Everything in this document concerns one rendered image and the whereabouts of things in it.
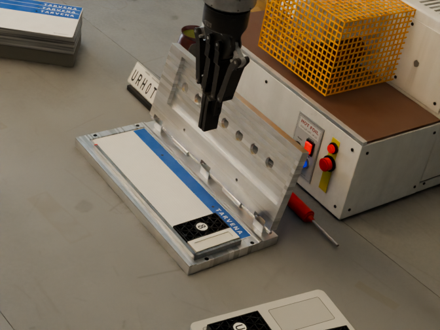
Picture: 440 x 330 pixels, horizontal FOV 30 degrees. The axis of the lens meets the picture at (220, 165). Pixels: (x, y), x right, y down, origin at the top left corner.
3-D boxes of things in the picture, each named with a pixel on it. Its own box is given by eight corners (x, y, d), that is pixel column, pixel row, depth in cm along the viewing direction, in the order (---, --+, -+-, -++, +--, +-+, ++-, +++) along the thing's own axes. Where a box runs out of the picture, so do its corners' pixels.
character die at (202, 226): (171, 230, 154) (173, 225, 153) (214, 217, 159) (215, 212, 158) (186, 246, 151) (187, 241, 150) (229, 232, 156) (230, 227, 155)
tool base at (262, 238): (74, 146, 175) (75, 131, 172) (157, 126, 186) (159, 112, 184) (187, 275, 147) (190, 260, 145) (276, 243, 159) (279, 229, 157)
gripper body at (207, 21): (194, -5, 132) (186, 46, 137) (224, 18, 127) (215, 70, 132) (231, -11, 136) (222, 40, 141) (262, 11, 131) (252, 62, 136)
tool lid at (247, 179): (171, 42, 174) (178, 42, 175) (146, 119, 183) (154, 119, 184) (302, 152, 147) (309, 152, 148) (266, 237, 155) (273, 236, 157)
